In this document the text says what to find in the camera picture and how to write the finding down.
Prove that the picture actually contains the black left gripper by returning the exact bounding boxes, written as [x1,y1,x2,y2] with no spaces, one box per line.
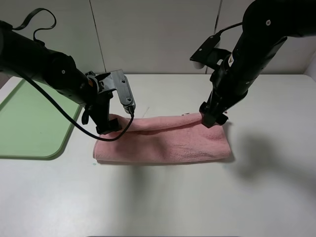
[81,71,122,135]

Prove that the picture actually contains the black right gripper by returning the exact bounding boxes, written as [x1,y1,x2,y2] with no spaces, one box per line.
[199,66,248,128]

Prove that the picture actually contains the pink fluffy towel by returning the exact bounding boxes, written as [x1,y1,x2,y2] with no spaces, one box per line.
[93,113,231,164]

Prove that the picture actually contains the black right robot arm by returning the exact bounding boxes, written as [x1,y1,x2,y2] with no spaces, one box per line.
[190,0,316,128]

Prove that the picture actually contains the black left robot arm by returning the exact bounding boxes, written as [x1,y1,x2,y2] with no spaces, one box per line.
[0,21,122,134]

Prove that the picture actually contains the green plastic tray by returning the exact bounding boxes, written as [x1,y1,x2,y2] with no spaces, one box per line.
[0,77,74,160]

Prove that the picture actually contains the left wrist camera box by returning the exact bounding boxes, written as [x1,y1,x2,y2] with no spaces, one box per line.
[111,70,136,114]

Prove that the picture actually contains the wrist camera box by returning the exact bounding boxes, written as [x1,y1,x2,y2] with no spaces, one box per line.
[190,34,231,70]
[111,70,136,114]

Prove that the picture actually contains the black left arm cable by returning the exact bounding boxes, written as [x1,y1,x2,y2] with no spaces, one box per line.
[12,8,135,142]

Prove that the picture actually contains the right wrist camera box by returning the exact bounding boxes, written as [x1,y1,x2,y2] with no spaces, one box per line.
[190,34,231,70]

